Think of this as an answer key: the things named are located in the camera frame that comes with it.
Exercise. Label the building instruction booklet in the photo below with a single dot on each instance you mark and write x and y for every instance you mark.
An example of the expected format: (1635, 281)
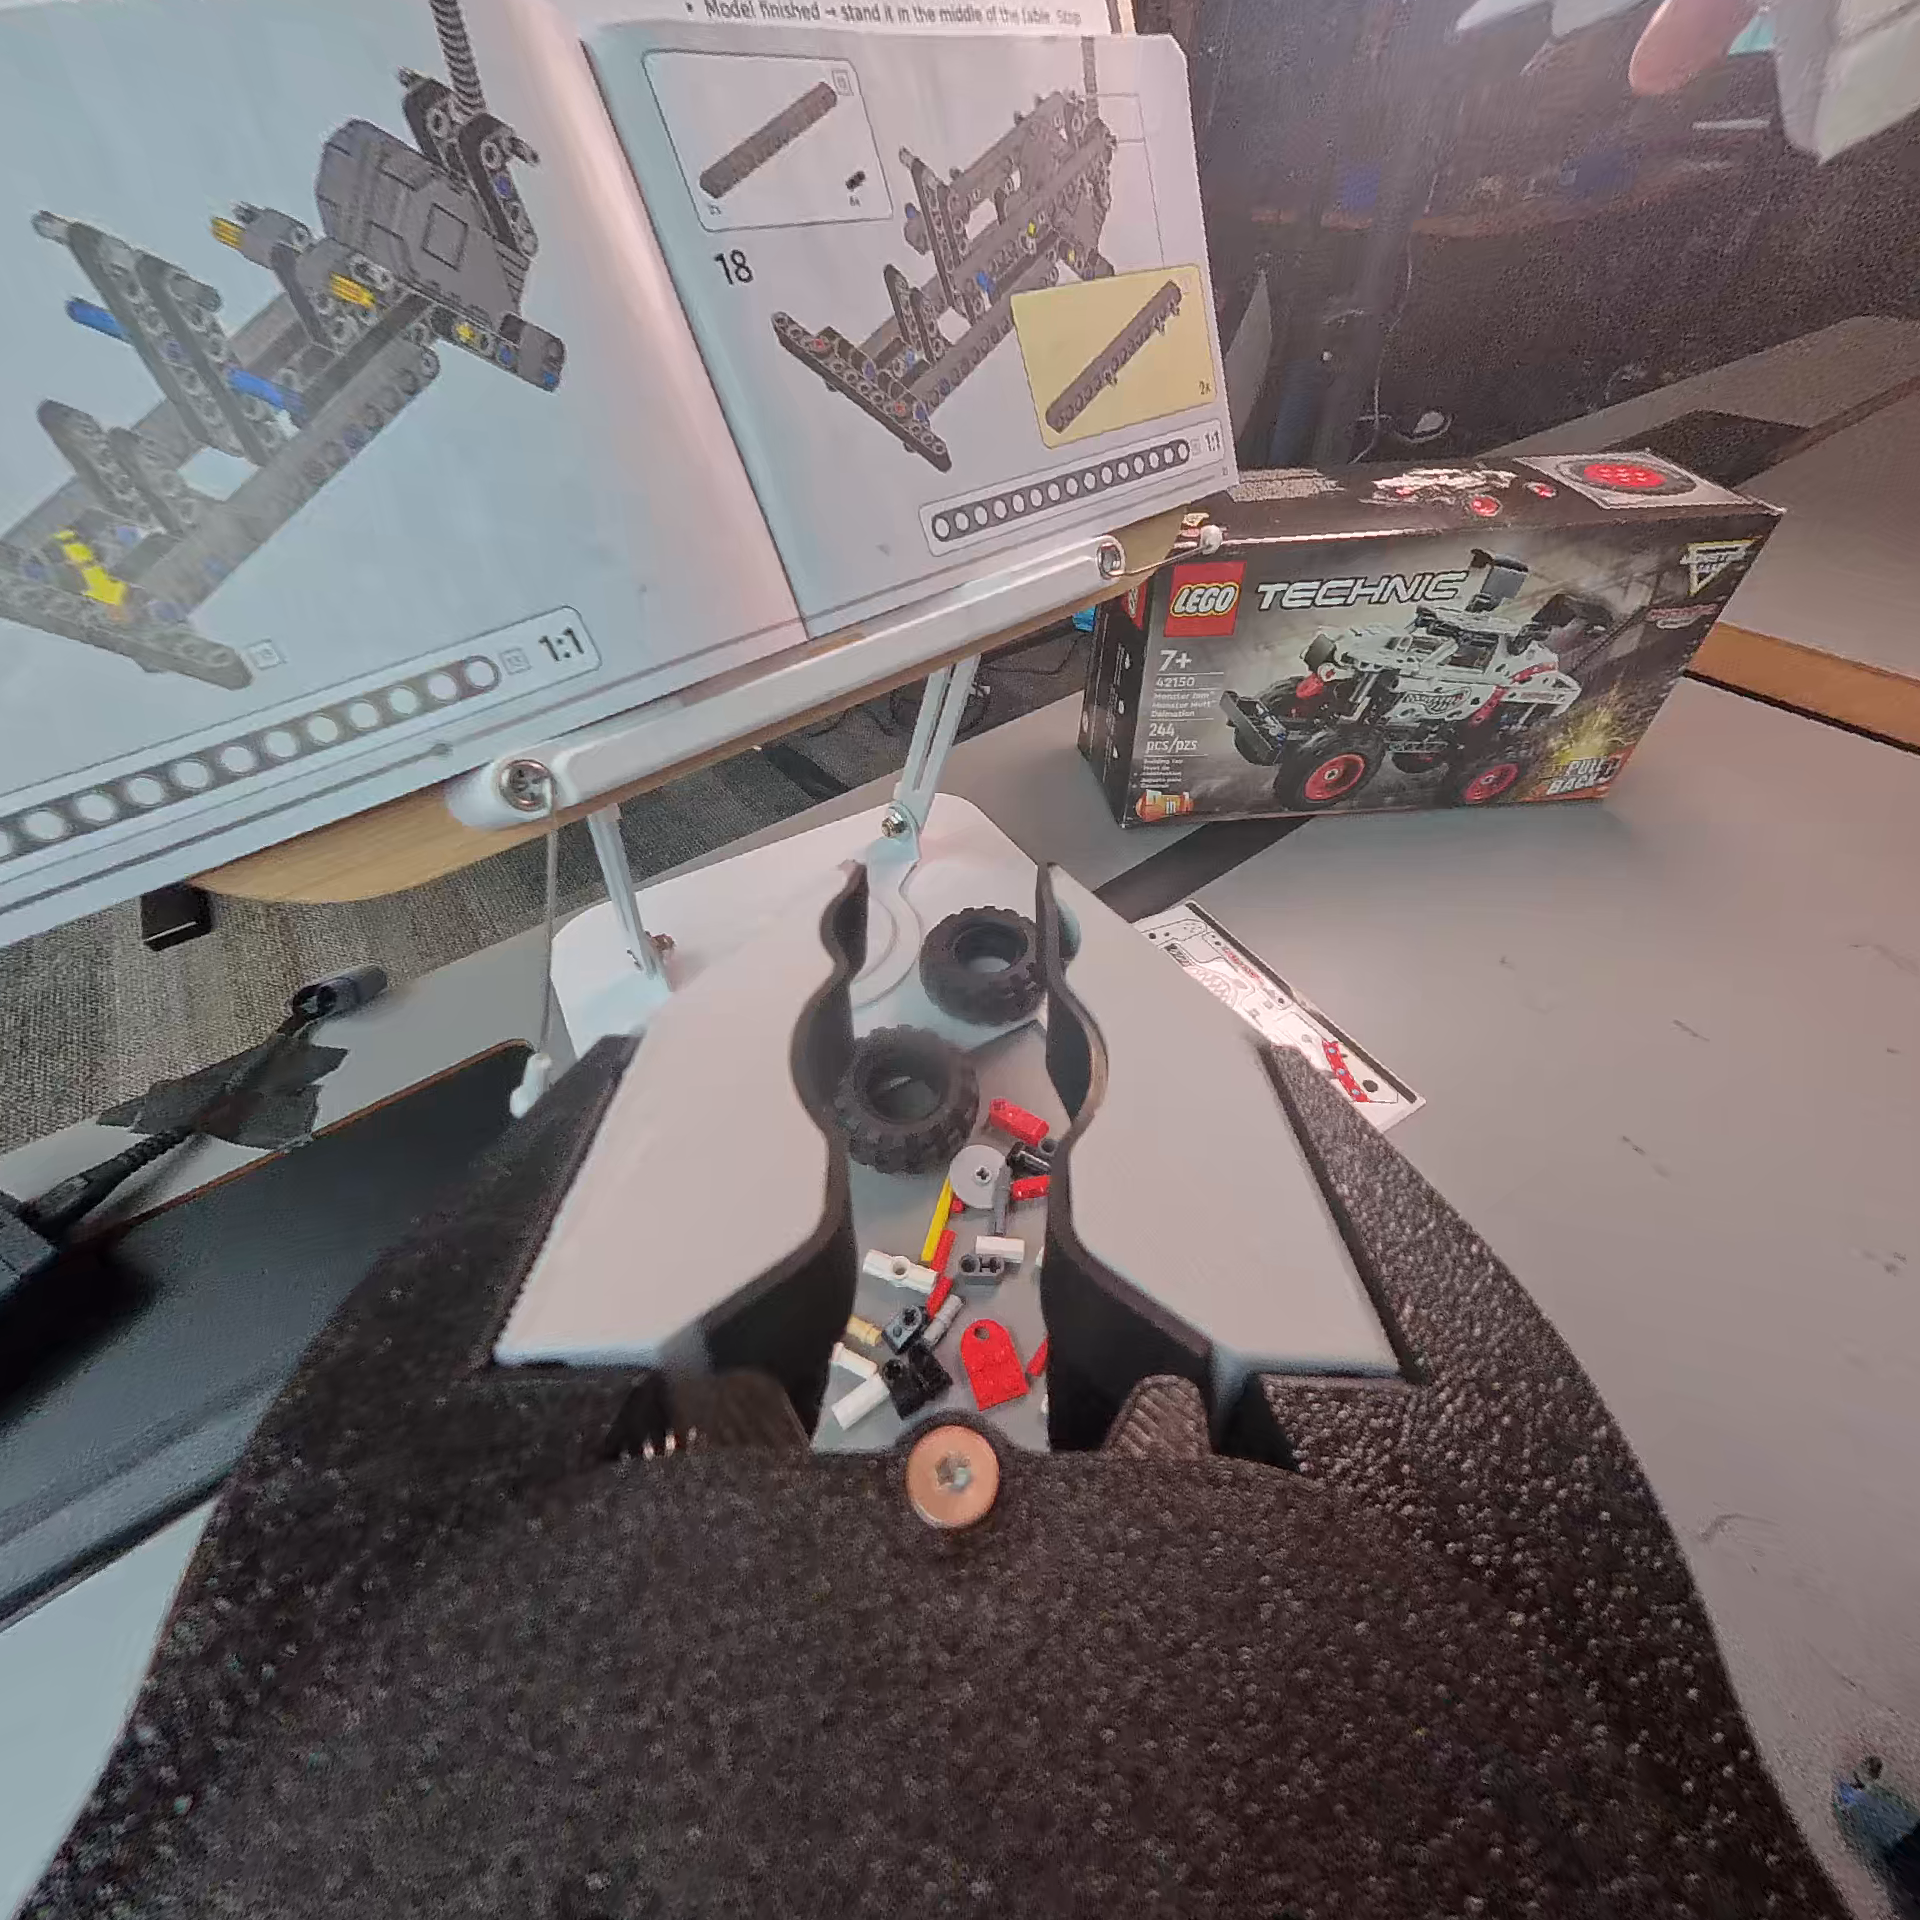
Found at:
(302, 452)

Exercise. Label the pile of red white bricks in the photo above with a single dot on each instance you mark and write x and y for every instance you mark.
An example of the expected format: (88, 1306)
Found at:
(961, 1290)

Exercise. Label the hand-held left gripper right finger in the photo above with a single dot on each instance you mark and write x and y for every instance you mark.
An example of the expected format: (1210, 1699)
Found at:
(1231, 1200)

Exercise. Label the black toy tyre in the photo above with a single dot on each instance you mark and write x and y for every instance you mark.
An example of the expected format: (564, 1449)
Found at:
(982, 960)
(908, 1100)

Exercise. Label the grey desk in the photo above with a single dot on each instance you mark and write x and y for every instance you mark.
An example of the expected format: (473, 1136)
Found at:
(1619, 992)

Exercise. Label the white and wooden book stand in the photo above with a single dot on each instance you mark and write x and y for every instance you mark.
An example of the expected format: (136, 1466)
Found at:
(781, 691)

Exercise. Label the toy truck cardboard box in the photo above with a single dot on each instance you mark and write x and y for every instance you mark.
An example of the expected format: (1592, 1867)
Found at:
(1412, 646)

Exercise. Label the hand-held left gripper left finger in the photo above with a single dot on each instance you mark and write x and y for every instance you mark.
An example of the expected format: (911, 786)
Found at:
(644, 1200)

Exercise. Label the white sticker sheet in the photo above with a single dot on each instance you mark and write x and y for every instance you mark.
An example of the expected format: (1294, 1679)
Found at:
(1292, 1020)

